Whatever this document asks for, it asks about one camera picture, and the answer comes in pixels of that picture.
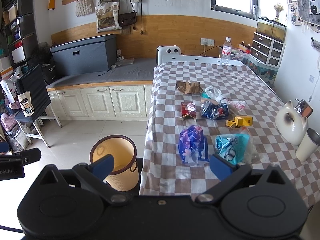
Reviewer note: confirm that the round tan trash bin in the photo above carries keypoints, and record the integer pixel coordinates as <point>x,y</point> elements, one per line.
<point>125,175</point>

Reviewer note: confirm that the teal snack bag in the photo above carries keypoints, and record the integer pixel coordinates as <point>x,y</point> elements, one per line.
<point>231,147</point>

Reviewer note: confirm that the crushed blue Pepsi can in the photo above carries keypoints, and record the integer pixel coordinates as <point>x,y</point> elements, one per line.
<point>214,112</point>

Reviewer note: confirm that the knitted cream handbag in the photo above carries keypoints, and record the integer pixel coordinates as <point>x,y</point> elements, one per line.
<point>84,7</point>

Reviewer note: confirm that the printed canvas tote bag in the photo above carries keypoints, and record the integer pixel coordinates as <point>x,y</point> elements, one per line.
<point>107,16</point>

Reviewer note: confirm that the clear white plastic bag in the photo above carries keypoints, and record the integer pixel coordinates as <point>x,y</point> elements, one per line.
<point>214,94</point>

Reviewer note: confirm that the black folding chair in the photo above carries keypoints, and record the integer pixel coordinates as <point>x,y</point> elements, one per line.
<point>35,103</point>

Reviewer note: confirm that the grey storage box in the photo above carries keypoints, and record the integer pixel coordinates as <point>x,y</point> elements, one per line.
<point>88,55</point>

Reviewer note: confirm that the clear water bottle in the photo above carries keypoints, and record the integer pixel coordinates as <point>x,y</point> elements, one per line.
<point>226,51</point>

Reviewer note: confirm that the yellow cardboard box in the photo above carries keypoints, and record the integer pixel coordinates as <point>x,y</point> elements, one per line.
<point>239,121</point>

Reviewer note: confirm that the grey bench cushion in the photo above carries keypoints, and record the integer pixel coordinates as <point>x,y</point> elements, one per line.
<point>140,70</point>

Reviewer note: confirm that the torn brown cardboard piece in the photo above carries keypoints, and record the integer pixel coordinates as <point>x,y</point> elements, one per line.
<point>189,87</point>

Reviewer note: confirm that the glass fish tank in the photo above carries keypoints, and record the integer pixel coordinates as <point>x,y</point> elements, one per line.
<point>271,28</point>

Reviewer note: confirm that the checkered brown white tablecloth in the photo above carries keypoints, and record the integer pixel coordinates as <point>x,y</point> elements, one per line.
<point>164,173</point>

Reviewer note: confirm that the white wall socket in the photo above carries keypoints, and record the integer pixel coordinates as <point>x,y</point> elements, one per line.
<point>207,42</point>

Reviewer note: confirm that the dark brown shoulder bag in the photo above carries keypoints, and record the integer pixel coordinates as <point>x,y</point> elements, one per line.
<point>128,18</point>

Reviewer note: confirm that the black shelving unit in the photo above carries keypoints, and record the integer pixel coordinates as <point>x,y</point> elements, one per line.
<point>19,30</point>

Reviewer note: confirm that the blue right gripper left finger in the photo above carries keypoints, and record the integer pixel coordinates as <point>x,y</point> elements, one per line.
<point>102,167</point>

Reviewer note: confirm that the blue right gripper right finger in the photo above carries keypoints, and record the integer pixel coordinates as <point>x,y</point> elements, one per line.
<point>220,167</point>

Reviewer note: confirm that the white red plastic bag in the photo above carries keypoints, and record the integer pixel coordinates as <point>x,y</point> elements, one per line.
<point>236,106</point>

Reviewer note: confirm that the phone in orange case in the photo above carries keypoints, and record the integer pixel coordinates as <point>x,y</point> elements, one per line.
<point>304,109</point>

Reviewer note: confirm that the cream cabinet bench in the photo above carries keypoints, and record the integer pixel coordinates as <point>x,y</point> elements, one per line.
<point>118,100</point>

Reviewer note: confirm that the white drawer organizer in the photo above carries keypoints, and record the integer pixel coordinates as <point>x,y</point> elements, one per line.
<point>267,50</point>

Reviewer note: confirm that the red snack wrapper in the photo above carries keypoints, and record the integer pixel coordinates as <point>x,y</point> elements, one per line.
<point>188,110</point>

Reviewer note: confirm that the purple floral plastic bag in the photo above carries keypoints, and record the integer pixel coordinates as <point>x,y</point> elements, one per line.
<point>193,146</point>

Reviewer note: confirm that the cream metal cup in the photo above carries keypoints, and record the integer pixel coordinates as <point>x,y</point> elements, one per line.
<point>309,144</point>

